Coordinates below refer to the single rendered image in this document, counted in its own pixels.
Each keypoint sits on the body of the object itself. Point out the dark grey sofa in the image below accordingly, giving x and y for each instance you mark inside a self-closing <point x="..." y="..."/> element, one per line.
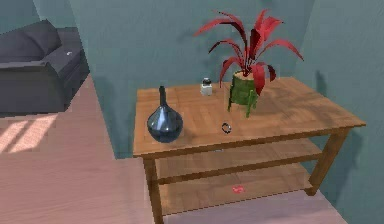
<point x="33" y="76"/>

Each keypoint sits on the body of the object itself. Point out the wooden shelf table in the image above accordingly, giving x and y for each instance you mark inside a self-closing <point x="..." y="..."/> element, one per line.
<point x="286" y="113"/>

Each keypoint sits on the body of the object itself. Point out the red plant in green pot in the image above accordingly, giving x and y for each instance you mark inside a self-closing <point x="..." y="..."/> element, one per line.
<point x="245" y="90"/>

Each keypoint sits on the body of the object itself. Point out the small red object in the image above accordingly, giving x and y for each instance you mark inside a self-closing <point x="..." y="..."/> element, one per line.
<point x="238" y="189"/>

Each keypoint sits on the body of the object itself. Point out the dark blue glass vase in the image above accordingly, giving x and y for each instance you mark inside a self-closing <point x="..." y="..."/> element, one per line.
<point x="165" y="125"/>

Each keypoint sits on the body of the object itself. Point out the white shaker with black cap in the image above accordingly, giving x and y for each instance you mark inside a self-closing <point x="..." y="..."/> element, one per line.
<point x="206" y="88"/>

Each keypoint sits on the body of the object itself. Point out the small white object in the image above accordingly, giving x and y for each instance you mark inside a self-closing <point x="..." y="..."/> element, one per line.
<point x="69" y="53"/>

